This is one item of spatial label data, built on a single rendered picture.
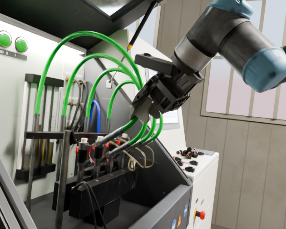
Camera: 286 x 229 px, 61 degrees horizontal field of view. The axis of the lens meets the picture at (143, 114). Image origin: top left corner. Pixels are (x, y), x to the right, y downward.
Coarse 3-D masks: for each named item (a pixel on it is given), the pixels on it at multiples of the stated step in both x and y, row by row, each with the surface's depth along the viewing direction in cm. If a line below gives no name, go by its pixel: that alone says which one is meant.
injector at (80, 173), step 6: (84, 144) 69; (78, 150) 70; (84, 150) 69; (78, 156) 70; (84, 156) 70; (78, 162) 70; (84, 162) 69; (90, 162) 69; (78, 168) 70; (78, 174) 70; (78, 180) 70
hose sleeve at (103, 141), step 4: (120, 128) 64; (112, 132) 66; (116, 132) 65; (120, 132) 64; (124, 132) 65; (108, 136) 66; (112, 136) 65; (116, 136) 65; (100, 140) 67; (104, 140) 66; (108, 140) 66
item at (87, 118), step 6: (102, 72) 87; (108, 72) 86; (96, 84) 88; (90, 96) 89; (90, 102) 89; (90, 108) 90; (84, 120) 89; (156, 120) 78; (84, 126) 89; (84, 132) 89; (150, 132) 78; (144, 138) 79; (138, 144) 80; (126, 150) 82
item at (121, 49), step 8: (80, 32) 71; (88, 32) 70; (96, 32) 69; (64, 40) 74; (104, 40) 68; (112, 40) 66; (56, 48) 75; (120, 48) 65; (128, 56) 64; (48, 64) 76; (136, 72) 63; (40, 80) 77; (40, 88) 78; (40, 96) 78; (136, 120) 63; (128, 128) 64
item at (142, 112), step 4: (144, 100) 58; (148, 100) 57; (140, 104) 59; (144, 104) 58; (148, 104) 58; (132, 108) 60; (136, 108) 59; (140, 108) 59; (144, 108) 58; (148, 108) 58; (132, 112) 60; (136, 112) 60; (140, 112) 59; (144, 112) 59; (132, 116) 62; (140, 116) 60; (144, 116) 59; (148, 116) 58; (144, 120) 59; (148, 120) 58
